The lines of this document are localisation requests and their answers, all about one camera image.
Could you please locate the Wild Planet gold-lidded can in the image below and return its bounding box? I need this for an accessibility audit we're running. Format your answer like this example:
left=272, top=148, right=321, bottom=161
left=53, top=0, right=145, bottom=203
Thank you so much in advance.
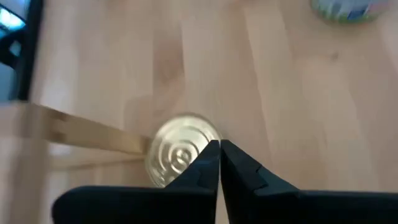
left=144, top=113, right=223, bottom=189

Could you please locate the Bumble Bee tuna can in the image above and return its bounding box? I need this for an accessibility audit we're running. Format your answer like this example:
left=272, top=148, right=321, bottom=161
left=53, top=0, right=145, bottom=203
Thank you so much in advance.
left=310, top=0, right=389, bottom=24

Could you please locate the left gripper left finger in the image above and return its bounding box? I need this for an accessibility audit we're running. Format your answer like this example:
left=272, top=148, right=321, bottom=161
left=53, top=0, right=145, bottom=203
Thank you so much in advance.
left=52, top=139, right=221, bottom=224

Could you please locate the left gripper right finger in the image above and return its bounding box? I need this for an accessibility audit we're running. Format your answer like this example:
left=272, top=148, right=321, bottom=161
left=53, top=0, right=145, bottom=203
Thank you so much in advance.
left=220, top=139, right=398, bottom=224

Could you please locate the wooden slatted shelf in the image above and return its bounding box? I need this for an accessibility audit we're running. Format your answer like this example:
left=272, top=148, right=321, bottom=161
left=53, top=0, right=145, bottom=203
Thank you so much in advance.
left=0, top=101, right=153, bottom=224

